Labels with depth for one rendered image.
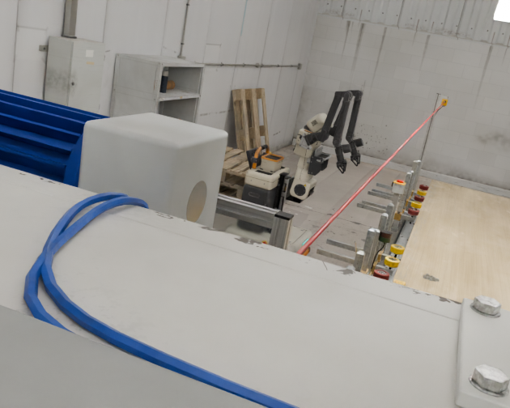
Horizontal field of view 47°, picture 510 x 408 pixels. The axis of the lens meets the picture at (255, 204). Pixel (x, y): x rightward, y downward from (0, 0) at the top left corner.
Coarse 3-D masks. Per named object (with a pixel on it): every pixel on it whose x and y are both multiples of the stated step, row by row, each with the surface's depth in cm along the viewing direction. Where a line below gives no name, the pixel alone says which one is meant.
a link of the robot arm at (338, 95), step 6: (336, 96) 464; (342, 96) 462; (336, 102) 466; (330, 108) 468; (336, 108) 467; (330, 114) 469; (330, 120) 470; (324, 126) 473; (324, 132) 472; (318, 138) 474; (324, 138) 473
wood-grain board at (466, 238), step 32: (448, 192) 522; (480, 192) 548; (416, 224) 400; (448, 224) 416; (480, 224) 432; (416, 256) 336; (448, 256) 347; (480, 256) 358; (416, 288) 288; (448, 288) 296; (480, 288) 304
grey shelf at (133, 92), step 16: (128, 64) 504; (144, 64) 499; (160, 64) 493; (176, 64) 520; (192, 64) 548; (128, 80) 507; (144, 80) 502; (160, 80) 500; (176, 80) 588; (192, 80) 583; (112, 96) 516; (128, 96) 510; (144, 96) 505; (160, 96) 513; (176, 96) 536; (192, 96) 567; (112, 112) 519; (128, 112) 513; (144, 112) 508; (160, 112) 602; (176, 112) 596; (192, 112) 590
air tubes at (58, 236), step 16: (112, 192) 42; (80, 208) 38; (96, 208) 38; (64, 224) 35; (80, 224) 35; (48, 240) 32; (64, 240) 33; (48, 256) 30; (32, 272) 28; (48, 272) 28; (32, 288) 27; (48, 288) 27; (32, 304) 25; (64, 304) 26; (48, 320) 24; (80, 320) 25; (96, 320) 25; (112, 336) 24; (128, 336) 24; (144, 352) 24; (160, 352) 23; (176, 368) 23; (192, 368) 23; (208, 384) 23; (224, 384) 22; (256, 400) 22; (272, 400) 22
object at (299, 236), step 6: (294, 228) 546; (300, 228) 549; (294, 234) 530; (300, 234) 533; (306, 234) 537; (294, 240) 513; (300, 240) 518; (306, 240) 526; (288, 246) 500; (294, 246) 501; (300, 246) 513; (294, 252) 499; (306, 252) 542
